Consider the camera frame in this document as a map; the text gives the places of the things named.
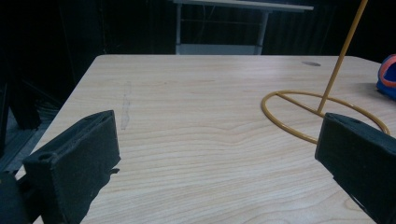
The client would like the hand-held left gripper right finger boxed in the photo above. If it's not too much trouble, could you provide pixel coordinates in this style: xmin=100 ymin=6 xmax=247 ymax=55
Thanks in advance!
xmin=314 ymin=112 xmax=396 ymax=224

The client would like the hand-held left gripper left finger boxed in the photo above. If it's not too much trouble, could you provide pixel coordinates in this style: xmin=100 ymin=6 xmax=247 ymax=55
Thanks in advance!
xmin=22 ymin=109 xmax=121 ymax=224

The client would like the blue and orange object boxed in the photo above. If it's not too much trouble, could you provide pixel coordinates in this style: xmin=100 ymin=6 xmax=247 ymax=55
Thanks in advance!
xmin=375 ymin=53 xmax=396 ymax=102

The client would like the yellow metal stand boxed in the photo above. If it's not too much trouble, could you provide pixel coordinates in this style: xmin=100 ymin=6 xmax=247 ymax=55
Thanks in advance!
xmin=261 ymin=0 xmax=391 ymax=145

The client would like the grey metal rack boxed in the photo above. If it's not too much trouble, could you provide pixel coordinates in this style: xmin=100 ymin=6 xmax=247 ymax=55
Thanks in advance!
xmin=173 ymin=0 xmax=315 ymax=56

